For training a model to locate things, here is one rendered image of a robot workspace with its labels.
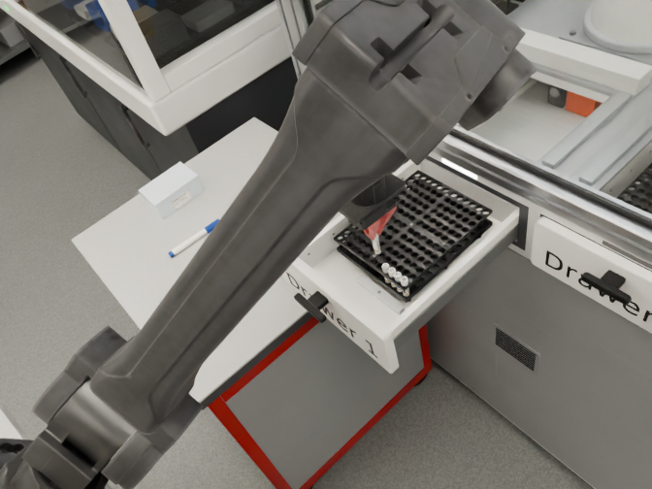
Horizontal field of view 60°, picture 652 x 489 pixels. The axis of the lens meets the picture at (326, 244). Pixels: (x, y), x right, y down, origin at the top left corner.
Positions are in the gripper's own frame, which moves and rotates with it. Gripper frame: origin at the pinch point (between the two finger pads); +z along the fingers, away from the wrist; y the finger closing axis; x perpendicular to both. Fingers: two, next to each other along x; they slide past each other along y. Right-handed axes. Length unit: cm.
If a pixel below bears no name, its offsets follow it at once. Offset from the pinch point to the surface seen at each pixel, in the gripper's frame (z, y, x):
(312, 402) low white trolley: 55, 17, -11
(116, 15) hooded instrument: -12, 0, -83
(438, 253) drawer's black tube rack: 7.7, -8.0, 6.2
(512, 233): 10.9, -21.7, 11.0
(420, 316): 10.7, 1.7, 11.3
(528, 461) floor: 97, -22, 25
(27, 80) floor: 113, 2, -350
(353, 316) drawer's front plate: 5.8, 10.8, 6.2
